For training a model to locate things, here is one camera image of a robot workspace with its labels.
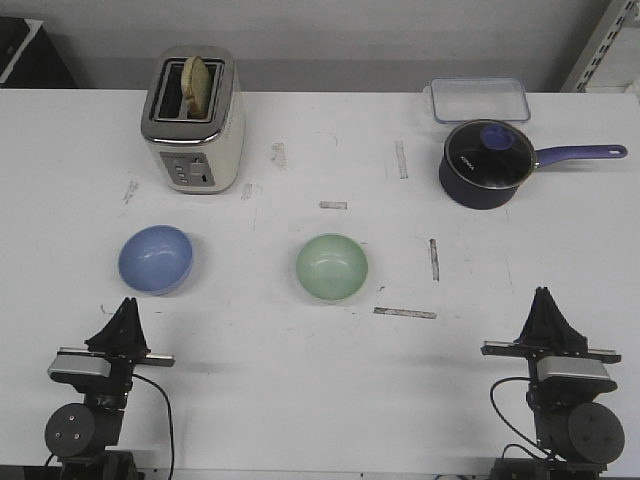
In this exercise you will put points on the clear plastic food container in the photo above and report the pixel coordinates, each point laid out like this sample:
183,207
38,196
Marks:
460,99

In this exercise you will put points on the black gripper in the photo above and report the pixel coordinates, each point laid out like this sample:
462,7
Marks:
565,341
115,337

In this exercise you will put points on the green bowl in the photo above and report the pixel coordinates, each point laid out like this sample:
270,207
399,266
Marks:
331,267

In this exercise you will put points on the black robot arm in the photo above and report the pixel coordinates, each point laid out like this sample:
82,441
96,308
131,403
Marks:
576,436
83,436

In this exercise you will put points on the dark blue saucepan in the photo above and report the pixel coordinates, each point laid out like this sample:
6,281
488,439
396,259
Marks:
480,198

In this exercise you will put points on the black box at back left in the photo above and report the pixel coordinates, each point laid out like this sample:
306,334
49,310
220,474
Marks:
29,59

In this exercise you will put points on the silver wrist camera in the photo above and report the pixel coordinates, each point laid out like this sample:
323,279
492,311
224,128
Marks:
79,365
572,368

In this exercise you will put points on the blue bowl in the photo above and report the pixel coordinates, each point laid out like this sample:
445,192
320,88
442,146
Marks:
156,260

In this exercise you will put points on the cream and steel toaster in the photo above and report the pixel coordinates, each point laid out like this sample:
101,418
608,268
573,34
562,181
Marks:
197,156

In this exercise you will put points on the white metal shelf upright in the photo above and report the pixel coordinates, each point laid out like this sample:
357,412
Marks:
609,61

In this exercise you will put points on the toast slice in toaster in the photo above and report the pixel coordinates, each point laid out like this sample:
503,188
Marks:
196,87

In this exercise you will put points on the glass pot lid blue knob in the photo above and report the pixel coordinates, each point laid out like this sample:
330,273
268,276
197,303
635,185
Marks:
490,154

